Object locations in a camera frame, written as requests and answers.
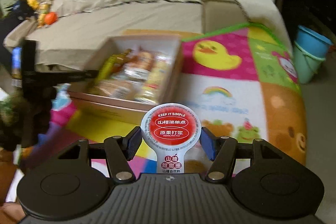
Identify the packaged bread loaf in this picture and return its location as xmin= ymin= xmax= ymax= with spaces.
xmin=113 ymin=51 xmax=154 ymax=81

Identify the rice cracker roll packet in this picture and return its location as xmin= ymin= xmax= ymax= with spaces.
xmin=134 ymin=53 xmax=171 ymax=104

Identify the yellow cheese snack packet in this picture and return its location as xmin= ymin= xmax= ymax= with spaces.
xmin=95 ymin=52 xmax=127 ymax=84

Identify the orange toy ball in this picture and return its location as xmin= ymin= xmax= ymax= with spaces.
xmin=44 ymin=12 xmax=58 ymax=26

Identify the round red hawthorn snack packet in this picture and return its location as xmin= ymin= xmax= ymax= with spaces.
xmin=141 ymin=103 xmax=202 ymax=174

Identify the blue plastic bucket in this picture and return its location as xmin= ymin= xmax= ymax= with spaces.
xmin=295 ymin=26 xmax=333 ymax=58

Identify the beige covered sofa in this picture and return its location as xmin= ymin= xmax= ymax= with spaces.
xmin=3 ymin=0 xmax=292 ymax=69

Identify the green plastic bucket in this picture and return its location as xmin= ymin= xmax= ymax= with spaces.
xmin=293 ymin=42 xmax=326 ymax=84

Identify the pink cardboard box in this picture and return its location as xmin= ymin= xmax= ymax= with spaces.
xmin=68 ymin=34 xmax=183 ymax=124

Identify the wooden side table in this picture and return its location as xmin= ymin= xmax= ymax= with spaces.
xmin=122 ymin=29 xmax=202 ymax=39

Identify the colourful cartoon play mat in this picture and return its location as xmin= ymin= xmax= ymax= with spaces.
xmin=23 ymin=22 xmax=308 ymax=177

